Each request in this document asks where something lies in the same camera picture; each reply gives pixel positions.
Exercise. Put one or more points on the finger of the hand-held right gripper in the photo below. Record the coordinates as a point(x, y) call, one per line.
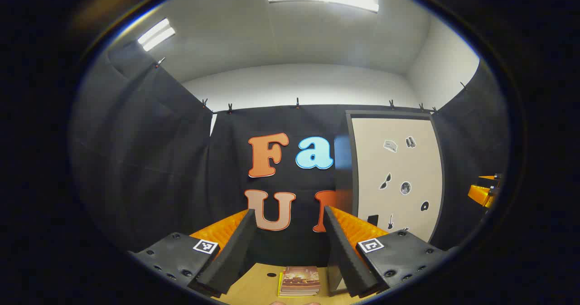
point(488, 177)
point(480, 195)

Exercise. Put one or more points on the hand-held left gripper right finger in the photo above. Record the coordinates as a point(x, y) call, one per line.
point(344, 255)

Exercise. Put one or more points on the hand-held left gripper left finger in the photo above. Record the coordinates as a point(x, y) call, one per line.
point(231, 259)

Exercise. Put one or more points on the beige cabinet door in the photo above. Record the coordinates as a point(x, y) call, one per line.
point(398, 169)

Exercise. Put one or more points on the yellow thin book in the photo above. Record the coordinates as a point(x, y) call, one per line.
point(279, 284)

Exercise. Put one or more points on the black backdrop cloth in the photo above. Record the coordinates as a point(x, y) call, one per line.
point(158, 160)

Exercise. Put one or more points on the small ceiling light panel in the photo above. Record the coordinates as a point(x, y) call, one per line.
point(156, 34)

